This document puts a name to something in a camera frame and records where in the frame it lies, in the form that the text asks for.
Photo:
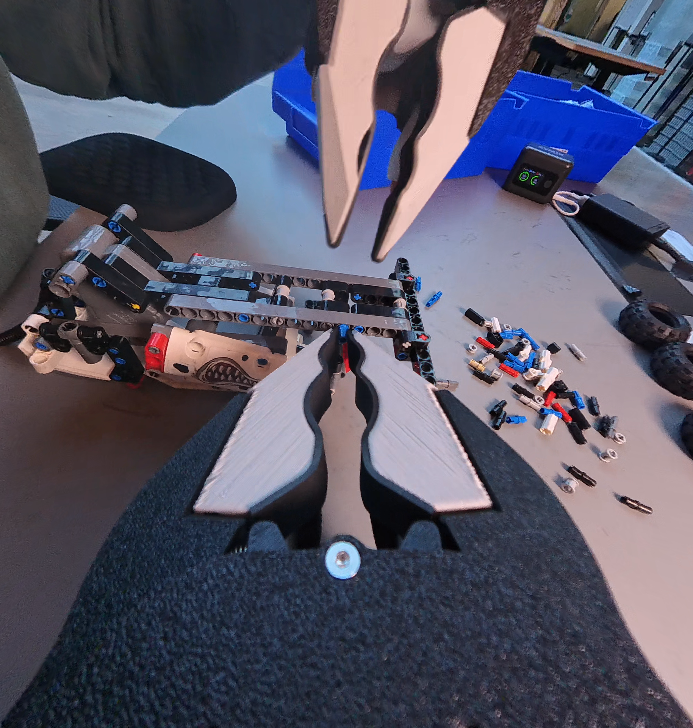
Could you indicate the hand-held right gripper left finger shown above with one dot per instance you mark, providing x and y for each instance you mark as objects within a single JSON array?
[{"x": 261, "y": 444}]

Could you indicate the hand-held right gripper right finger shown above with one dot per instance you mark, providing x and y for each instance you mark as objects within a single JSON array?
[{"x": 426, "y": 444}]

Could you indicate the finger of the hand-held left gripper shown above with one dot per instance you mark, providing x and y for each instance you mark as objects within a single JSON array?
[
  {"x": 466, "y": 80},
  {"x": 346, "y": 102}
]

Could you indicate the blue plastic storage bin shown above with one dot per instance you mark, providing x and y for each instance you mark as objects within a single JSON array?
[
  {"x": 574, "y": 131},
  {"x": 292, "y": 114}
]

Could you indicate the small blue brick pin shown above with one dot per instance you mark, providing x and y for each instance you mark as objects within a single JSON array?
[{"x": 434, "y": 299}]

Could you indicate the toy brick vehicle model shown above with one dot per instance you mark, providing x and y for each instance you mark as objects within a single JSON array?
[{"x": 267, "y": 298}]

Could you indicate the grey desk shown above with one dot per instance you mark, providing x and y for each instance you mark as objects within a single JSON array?
[{"x": 85, "y": 478}]

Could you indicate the small black display device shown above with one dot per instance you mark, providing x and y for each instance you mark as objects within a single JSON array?
[{"x": 537, "y": 173}]

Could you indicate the pile of small brick parts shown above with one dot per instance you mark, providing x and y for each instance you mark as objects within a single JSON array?
[{"x": 528, "y": 370}]

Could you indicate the black power adapter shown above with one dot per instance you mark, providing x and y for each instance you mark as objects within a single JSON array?
[{"x": 621, "y": 220}]

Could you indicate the black flat plate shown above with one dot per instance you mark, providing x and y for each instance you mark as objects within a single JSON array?
[{"x": 631, "y": 273}]

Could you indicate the person's green sweater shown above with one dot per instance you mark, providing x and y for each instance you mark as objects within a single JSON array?
[{"x": 5, "y": 171}]

